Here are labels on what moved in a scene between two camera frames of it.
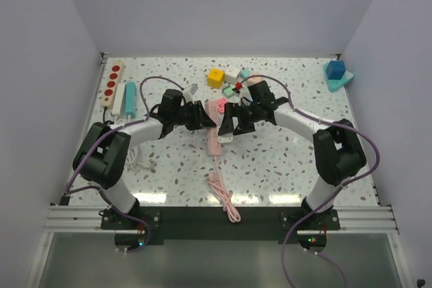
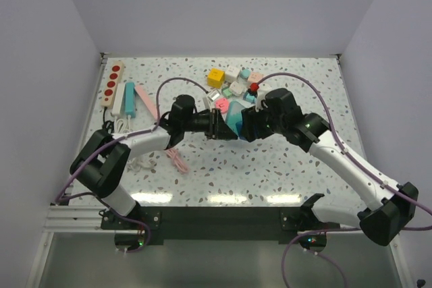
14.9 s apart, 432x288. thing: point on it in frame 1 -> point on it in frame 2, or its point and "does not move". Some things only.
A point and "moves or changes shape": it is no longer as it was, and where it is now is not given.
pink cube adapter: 220,104 does not move
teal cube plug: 245,73 does not move
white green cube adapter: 228,92 does not move
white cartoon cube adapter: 231,75 does not move
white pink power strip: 214,138 -> 148,101
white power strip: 118,103 does not move
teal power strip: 335,84 moves or changes shape
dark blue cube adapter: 335,69 moves or changes shape
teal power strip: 131,99 does not move
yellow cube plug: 215,77 does not move
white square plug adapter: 225,139 moves or changes shape
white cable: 132,159 does not move
